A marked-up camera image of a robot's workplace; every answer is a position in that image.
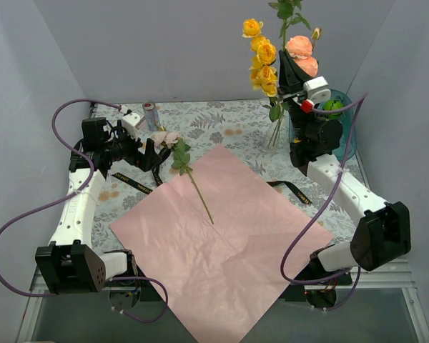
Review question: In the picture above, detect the yellow flower stem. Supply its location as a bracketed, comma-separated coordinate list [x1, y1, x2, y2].
[241, 18, 290, 148]

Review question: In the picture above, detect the black ribbon gold lettering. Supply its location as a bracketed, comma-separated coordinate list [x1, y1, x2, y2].
[112, 147, 312, 205]

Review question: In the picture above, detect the light pink flower stem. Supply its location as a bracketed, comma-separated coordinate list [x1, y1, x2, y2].
[154, 131, 214, 224]

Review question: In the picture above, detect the orange-pink flower stem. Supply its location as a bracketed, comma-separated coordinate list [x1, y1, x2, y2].
[270, 25, 323, 148]

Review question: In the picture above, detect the clear glass vase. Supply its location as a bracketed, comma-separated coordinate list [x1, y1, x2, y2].
[262, 114, 284, 151]

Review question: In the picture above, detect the pink and purple wrapping paper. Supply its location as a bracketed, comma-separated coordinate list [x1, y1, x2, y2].
[111, 146, 332, 342]

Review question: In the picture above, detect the pale pink flower stem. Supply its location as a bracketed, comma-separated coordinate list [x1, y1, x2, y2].
[267, 0, 311, 49]

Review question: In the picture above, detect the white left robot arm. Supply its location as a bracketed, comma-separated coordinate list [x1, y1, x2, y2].
[35, 113, 162, 294]

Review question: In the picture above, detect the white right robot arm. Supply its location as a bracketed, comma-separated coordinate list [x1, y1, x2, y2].
[278, 50, 411, 285]

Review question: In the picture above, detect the silver drink can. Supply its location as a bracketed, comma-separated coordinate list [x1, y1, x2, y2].
[142, 101, 161, 131]

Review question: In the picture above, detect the teal plastic tray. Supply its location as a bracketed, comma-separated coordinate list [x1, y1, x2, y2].
[290, 89, 357, 167]

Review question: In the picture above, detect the green ball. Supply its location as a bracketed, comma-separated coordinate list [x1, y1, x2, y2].
[323, 99, 344, 118]

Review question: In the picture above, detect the floral tablecloth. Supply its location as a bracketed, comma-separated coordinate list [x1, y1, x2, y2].
[88, 99, 357, 254]

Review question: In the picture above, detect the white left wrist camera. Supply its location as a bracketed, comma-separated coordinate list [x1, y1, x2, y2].
[121, 112, 144, 141]

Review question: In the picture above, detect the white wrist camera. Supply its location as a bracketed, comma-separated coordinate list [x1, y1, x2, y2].
[301, 76, 331, 113]
[121, 112, 144, 141]

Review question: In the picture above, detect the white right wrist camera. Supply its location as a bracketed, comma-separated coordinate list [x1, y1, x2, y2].
[301, 76, 331, 113]

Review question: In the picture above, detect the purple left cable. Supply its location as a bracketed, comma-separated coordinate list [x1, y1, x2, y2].
[0, 98, 169, 324]

